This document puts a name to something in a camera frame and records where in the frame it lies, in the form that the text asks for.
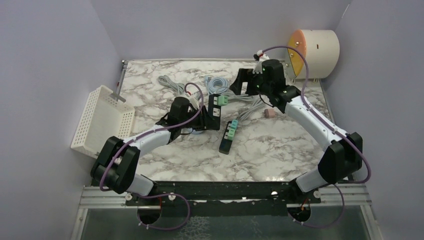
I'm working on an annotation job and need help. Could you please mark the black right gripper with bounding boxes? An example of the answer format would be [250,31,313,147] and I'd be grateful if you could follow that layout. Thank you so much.
[229,68,272,97]

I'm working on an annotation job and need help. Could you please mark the teal cube plug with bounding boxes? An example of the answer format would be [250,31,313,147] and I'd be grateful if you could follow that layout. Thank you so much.
[229,119,239,130]

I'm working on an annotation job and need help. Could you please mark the green cube plug pair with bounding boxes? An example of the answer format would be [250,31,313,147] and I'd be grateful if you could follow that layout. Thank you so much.
[216,95,229,107]

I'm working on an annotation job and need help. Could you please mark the round light blue power socket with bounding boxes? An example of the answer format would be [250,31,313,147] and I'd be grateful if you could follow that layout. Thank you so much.
[191,128,204,135]

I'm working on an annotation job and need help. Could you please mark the white perforated plastic basket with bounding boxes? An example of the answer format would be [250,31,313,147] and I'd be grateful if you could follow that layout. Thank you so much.
[70,85,135,158]

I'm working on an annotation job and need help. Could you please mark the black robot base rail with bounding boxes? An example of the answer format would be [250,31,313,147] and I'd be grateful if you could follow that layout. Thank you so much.
[125,181,321,217]

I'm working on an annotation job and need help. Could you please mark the pink cube plug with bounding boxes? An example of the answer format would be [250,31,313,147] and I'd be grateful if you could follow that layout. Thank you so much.
[264,108,276,119]

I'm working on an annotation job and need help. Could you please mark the small grey bundled cable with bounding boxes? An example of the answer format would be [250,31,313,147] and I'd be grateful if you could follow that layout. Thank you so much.
[157,75,186,97]

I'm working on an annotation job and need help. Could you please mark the white cylindrical drum device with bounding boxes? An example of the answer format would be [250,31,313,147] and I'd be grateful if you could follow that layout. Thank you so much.
[285,29,340,80]

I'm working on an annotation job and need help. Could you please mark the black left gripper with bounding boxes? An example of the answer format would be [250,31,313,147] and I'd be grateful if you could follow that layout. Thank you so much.
[179,105,219,132]

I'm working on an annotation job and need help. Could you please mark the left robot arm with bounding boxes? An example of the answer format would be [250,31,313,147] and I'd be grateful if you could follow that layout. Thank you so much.
[90,96,221,206]

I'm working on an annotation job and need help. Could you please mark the coiled light blue cable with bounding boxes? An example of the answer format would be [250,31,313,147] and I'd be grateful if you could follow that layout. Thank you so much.
[203,75,229,95]

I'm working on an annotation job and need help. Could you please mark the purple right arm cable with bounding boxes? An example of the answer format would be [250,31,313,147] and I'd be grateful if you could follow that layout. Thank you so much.
[255,45,373,229]

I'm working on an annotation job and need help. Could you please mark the black power strip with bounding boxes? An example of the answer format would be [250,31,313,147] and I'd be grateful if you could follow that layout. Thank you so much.
[218,120,234,155]
[206,94,221,131]

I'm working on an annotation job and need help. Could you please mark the grey bundled cable with tie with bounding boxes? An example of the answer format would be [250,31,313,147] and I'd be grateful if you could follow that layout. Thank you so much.
[236,97,266,122]

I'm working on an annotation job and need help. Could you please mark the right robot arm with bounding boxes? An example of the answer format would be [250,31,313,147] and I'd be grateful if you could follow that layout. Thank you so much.
[230,59,363,204]

